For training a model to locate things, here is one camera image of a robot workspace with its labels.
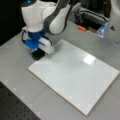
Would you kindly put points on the white whiteboard panel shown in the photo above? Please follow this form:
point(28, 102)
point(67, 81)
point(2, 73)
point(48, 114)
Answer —
point(77, 76)

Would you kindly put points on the black whiteboard eraser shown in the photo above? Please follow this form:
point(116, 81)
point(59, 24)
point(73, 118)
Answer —
point(38, 54)

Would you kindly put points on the robot base with orange clamps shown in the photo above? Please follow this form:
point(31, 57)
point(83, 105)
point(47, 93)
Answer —
point(102, 15)

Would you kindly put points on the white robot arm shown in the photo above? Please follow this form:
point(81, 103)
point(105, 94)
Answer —
point(43, 17)

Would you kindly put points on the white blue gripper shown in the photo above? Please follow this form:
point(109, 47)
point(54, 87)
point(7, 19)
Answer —
point(37, 40)

